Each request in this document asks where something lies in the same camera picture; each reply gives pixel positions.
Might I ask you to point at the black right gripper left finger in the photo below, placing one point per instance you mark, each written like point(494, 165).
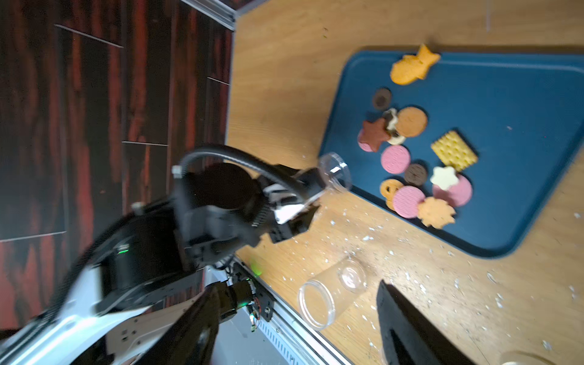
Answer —
point(190, 340)

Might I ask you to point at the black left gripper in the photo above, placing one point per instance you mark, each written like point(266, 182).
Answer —
point(286, 217)

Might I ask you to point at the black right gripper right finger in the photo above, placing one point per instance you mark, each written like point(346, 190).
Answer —
point(408, 336)

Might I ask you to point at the clear jar with yellow cookies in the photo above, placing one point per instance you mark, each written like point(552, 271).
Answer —
point(330, 174)

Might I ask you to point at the clear jar with mixed cookies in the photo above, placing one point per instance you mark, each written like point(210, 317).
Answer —
point(324, 297)

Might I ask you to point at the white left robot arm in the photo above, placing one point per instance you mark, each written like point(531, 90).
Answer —
point(149, 255)

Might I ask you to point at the pink round cookie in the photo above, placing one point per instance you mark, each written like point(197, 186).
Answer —
point(395, 159)
point(406, 200)
point(364, 146)

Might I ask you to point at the orange pretzel cookie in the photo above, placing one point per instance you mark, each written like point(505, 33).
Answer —
point(388, 189)

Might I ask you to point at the brown star cookie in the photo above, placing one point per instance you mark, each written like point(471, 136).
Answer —
point(374, 134)

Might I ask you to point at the orange flower cookie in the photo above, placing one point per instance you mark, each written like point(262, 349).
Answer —
point(436, 213)

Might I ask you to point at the brown ridged cookie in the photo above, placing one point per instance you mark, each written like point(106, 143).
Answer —
point(412, 121)

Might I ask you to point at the white small cookie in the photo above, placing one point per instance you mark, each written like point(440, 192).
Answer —
point(444, 177)

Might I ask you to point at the yellow square cracker cookie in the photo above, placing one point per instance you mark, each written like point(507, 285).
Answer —
point(453, 151)

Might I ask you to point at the orange ridged cookie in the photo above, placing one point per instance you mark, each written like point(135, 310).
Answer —
point(411, 68)

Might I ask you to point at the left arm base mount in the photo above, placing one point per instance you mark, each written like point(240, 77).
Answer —
point(240, 290)

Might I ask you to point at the dark chocolate ring cookie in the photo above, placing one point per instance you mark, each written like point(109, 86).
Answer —
point(382, 99)

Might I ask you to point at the aluminium frame post left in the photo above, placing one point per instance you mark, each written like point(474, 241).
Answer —
point(225, 13)

